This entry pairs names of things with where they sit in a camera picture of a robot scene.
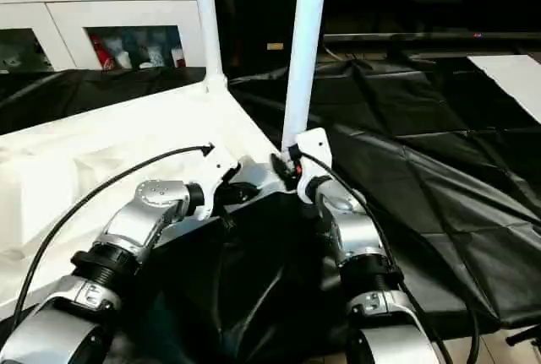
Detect white plastic table top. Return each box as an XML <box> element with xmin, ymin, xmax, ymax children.
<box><xmin>0</xmin><ymin>77</ymin><xmax>297</xmax><ymax>318</ymax></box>

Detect black table mat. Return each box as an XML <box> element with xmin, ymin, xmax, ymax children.
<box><xmin>0</xmin><ymin>52</ymin><xmax>541</xmax><ymax>363</ymax></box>

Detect white flat sheet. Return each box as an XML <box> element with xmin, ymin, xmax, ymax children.
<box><xmin>469</xmin><ymin>54</ymin><xmax>541</xmax><ymax>125</ymax></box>

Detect white glass-door cabinet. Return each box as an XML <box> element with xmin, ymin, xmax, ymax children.
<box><xmin>0</xmin><ymin>0</ymin><xmax>208</xmax><ymax>72</ymax></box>

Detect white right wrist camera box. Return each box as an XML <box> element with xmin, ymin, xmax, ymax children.
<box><xmin>294</xmin><ymin>128</ymin><xmax>335</xmax><ymax>204</ymax></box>

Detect black floor cables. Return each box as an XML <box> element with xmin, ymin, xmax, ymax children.
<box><xmin>505</xmin><ymin>323</ymin><xmax>541</xmax><ymax>348</ymax></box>

